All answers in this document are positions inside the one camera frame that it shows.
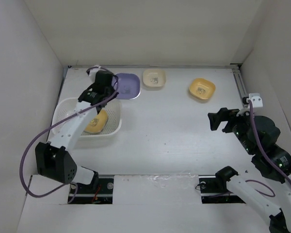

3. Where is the purple square plate back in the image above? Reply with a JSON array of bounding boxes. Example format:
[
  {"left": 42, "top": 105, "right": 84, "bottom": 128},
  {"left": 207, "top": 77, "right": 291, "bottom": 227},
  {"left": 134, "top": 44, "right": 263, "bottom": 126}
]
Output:
[{"left": 117, "top": 73, "right": 141, "bottom": 100}]

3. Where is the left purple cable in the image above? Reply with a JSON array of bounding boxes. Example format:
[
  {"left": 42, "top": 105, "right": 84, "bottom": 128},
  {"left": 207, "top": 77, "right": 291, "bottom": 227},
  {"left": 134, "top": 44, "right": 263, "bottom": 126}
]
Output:
[{"left": 19, "top": 65, "right": 121, "bottom": 203}]

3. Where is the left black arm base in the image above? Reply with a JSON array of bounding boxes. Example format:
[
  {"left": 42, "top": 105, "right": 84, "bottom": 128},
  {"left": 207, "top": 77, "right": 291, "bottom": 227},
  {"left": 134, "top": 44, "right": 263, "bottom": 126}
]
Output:
[{"left": 67, "top": 175, "right": 114, "bottom": 204}]

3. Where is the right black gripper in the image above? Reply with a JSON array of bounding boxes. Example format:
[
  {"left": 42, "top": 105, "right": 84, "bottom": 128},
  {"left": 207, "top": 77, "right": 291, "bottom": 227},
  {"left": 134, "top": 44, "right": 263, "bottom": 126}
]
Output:
[{"left": 208, "top": 106, "right": 257, "bottom": 154}]

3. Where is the aluminium rail right edge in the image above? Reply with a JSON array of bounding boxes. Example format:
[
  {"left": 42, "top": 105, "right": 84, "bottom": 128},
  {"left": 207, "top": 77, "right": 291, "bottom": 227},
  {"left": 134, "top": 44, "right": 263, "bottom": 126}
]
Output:
[{"left": 230, "top": 64, "right": 247, "bottom": 97}]

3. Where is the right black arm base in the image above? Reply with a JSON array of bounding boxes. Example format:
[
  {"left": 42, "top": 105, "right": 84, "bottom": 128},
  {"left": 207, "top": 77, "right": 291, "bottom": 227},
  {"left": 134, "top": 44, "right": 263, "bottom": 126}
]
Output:
[{"left": 195, "top": 175, "right": 244, "bottom": 204}]

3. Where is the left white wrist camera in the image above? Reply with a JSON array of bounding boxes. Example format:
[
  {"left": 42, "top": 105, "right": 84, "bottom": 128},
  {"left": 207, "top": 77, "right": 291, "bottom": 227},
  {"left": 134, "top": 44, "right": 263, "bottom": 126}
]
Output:
[{"left": 86, "top": 66, "right": 106, "bottom": 79}]

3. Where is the yellow square plate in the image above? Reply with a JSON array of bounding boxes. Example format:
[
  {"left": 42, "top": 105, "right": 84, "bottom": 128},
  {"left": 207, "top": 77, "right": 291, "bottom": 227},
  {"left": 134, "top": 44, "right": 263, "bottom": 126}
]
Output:
[
  {"left": 84, "top": 110, "right": 109, "bottom": 134},
  {"left": 189, "top": 78, "right": 216, "bottom": 100}
]

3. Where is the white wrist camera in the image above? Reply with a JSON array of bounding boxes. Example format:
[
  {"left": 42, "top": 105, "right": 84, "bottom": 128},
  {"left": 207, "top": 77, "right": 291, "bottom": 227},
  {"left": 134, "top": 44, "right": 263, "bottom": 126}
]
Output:
[
  {"left": 242, "top": 93, "right": 263, "bottom": 108},
  {"left": 86, "top": 66, "right": 106, "bottom": 79}
]

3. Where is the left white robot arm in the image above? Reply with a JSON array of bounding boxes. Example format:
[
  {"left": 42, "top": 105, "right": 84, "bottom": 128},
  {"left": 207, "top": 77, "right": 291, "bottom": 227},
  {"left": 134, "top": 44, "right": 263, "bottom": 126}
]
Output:
[{"left": 35, "top": 67, "right": 118, "bottom": 193}]

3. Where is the white perforated plastic bin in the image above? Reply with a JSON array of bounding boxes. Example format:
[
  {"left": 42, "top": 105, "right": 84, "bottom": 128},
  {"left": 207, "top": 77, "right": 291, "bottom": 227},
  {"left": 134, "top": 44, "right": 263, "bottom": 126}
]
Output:
[{"left": 52, "top": 98, "right": 122, "bottom": 149}]

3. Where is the cream square plate back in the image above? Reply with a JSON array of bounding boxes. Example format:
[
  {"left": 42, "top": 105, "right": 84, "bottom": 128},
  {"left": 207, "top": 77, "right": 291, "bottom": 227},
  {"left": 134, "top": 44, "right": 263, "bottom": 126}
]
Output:
[{"left": 143, "top": 68, "right": 166, "bottom": 88}]

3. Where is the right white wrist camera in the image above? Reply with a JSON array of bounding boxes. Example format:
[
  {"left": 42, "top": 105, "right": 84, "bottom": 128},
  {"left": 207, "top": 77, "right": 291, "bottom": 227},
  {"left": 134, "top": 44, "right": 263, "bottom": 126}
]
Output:
[{"left": 242, "top": 93, "right": 263, "bottom": 108}]

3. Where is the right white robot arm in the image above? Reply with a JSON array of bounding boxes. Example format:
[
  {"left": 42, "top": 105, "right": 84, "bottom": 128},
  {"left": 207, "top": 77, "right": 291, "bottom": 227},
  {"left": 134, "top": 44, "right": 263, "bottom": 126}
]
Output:
[{"left": 208, "top": 108, "right": 291, "bottom": 233}]

